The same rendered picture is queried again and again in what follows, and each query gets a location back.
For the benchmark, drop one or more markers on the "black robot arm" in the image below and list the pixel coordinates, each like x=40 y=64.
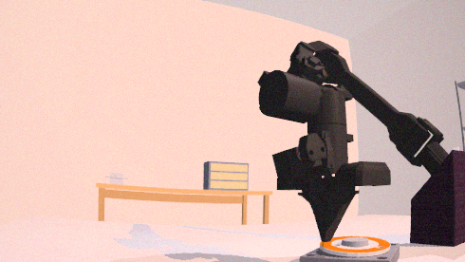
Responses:
x=299 y=95

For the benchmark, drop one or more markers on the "orange round plate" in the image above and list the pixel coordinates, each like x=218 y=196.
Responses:
x=375 y=246

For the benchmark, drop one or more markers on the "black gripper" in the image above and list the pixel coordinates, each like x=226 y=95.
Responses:
x=328 y=196

